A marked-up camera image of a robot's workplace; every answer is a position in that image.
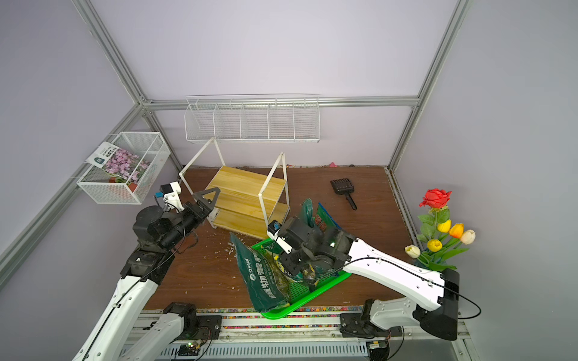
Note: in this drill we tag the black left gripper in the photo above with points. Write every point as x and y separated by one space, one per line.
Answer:
203 204

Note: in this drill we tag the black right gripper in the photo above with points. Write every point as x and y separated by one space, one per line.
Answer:
289 266

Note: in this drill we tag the dark green soil bag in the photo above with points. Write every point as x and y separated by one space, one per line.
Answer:
267 288
307 214

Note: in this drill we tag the white frame wooden shelf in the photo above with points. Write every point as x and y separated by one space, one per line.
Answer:
247 202

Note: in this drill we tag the colourful green fertilizer bag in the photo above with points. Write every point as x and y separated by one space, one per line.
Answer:
323 219

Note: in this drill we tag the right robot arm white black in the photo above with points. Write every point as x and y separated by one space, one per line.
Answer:
430 298

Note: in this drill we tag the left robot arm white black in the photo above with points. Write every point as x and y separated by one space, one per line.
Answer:
160 231

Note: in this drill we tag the green plastic mesh tray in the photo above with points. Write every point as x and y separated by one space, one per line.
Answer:
300 295

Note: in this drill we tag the black slotted plastic scoop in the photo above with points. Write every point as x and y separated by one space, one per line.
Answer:
344 187

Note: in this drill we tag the pink flower seed packet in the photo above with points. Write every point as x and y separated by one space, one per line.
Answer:
122 166

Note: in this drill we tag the artificial flower bouquet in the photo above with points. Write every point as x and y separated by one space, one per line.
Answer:
442 238

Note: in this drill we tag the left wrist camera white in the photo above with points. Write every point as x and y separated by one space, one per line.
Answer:
168 198

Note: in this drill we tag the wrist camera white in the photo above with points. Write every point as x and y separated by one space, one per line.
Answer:
273 231
168 198

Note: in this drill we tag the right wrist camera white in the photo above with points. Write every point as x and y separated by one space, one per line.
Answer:
273 231

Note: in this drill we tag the white wire wall basket long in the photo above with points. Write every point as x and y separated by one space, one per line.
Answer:
253 118

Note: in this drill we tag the metal base rail frame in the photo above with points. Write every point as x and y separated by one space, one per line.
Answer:
327 333

